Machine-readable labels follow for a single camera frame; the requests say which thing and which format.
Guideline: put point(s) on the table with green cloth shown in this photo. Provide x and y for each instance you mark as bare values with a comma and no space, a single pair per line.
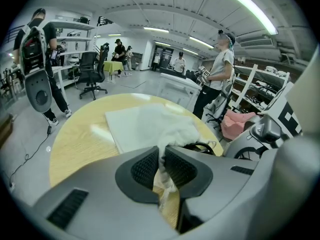
112,66

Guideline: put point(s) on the long black box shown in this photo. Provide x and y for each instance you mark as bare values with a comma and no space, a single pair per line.
172,73

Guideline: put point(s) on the white metal shelf rack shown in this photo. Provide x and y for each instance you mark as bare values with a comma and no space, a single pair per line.
260,84

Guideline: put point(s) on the ceiling air conditioner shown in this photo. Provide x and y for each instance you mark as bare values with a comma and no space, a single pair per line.
255,42

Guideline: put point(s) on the pink cloth on chair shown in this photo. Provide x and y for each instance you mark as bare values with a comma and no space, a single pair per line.
235,126

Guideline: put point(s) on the white shelf unit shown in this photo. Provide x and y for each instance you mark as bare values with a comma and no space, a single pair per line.
72,39

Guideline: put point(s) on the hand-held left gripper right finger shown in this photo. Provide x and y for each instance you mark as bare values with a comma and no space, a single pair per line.
225,184

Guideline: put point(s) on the round wooden table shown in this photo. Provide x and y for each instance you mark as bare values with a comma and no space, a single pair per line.
75,144

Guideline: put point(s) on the white desk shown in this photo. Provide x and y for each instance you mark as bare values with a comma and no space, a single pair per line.
175,86

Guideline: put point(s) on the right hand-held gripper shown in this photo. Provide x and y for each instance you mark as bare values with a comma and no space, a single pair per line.
275,119

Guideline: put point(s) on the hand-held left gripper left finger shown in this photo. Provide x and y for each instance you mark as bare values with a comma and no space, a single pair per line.
100,196

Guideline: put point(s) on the long ceiling light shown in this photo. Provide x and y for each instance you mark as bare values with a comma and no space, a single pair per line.
156,29
201,42
250,6

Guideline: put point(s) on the black office chair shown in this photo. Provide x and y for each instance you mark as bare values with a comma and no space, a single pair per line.
103,59
90,69

